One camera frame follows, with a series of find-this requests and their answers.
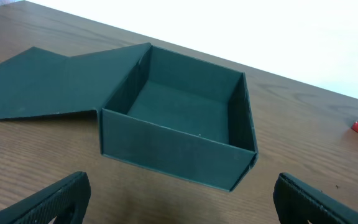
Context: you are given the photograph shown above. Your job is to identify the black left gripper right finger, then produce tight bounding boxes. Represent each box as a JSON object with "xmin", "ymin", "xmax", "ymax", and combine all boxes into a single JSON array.
[{"xmin": 273, "ymin": 172, "xmax": 358, "ymax": 224}]

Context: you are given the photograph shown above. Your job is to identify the dark green box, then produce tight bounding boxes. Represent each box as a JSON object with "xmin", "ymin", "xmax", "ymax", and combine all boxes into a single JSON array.
[{"xmin": 0, "ymin": 43, "xmax": 258, "ymax": 192}]

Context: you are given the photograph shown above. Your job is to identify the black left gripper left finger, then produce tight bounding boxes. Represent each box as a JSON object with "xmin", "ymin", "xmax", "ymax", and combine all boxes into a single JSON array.
[{"xmin": 0, "ymin": 171, "xmax": 91, "ymax": 224}]

